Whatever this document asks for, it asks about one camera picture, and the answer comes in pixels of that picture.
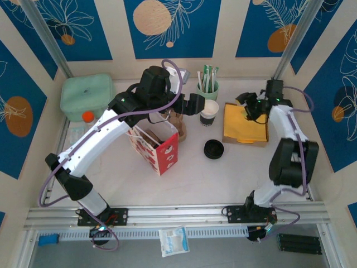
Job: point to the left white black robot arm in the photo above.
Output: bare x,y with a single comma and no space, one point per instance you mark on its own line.
94,139

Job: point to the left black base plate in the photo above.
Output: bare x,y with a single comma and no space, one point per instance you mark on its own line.
122,217

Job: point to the red white paper gift bag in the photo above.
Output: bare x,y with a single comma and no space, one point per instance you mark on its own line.
167,159

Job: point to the clear blister packet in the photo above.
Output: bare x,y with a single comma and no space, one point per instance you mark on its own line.
75,136

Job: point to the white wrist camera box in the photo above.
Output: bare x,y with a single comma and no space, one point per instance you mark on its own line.
262,94
178,81

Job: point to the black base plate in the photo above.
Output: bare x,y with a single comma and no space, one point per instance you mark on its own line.
234,215
122,217

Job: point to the black strip bundle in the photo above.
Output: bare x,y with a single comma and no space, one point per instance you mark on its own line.
299,244

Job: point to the mint green lidded container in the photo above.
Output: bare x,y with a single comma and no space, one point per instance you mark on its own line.
86,95

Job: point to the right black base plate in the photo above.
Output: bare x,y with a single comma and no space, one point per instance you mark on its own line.
234,215

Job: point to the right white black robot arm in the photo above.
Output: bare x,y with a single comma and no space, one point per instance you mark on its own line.
284,123

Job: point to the blue small block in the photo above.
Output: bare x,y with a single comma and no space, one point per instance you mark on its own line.
48,240

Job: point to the blue white wipe packet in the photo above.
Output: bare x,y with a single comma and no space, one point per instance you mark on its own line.
173,241

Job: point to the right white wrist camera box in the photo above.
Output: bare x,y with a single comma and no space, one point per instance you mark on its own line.
262,94

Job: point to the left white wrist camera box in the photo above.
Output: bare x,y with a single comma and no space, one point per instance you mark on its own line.
178,81

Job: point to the aluminium frame post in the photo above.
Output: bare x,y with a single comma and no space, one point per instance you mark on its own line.
295,39
47,36

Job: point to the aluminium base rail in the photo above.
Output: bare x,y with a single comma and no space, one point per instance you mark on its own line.
178,215

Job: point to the orange capped small bottle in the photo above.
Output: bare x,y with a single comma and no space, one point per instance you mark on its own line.
88,116

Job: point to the green wrapped stirrer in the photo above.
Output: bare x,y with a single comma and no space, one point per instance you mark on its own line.
206,75
215,74

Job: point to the black controller board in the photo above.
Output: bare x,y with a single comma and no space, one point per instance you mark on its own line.
100,231
255,234

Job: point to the mint green holder cup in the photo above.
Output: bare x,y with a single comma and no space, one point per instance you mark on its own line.
207,96

